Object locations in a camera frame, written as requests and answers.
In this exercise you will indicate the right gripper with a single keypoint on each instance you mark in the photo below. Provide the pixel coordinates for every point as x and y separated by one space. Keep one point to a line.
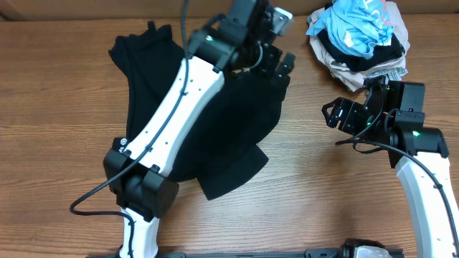
340 107

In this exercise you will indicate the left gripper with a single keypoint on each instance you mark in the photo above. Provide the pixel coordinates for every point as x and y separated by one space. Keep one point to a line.
274 61

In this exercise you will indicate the black t-shirt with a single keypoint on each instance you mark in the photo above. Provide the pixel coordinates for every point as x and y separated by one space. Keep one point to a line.
221 150

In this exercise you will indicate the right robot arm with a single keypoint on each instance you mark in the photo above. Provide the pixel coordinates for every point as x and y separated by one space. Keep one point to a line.
391 119

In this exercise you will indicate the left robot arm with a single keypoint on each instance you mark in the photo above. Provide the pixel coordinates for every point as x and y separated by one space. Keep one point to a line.
138 173

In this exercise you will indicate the beige garment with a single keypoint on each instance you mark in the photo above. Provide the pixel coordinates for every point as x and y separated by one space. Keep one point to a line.
355 80

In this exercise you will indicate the grey patterned garment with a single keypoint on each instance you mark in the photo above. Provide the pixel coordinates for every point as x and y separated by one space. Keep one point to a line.
392 74

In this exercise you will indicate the light blue garment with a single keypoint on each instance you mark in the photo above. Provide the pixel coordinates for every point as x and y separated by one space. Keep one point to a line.
355 27

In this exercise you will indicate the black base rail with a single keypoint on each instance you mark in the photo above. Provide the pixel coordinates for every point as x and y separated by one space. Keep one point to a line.
308 253

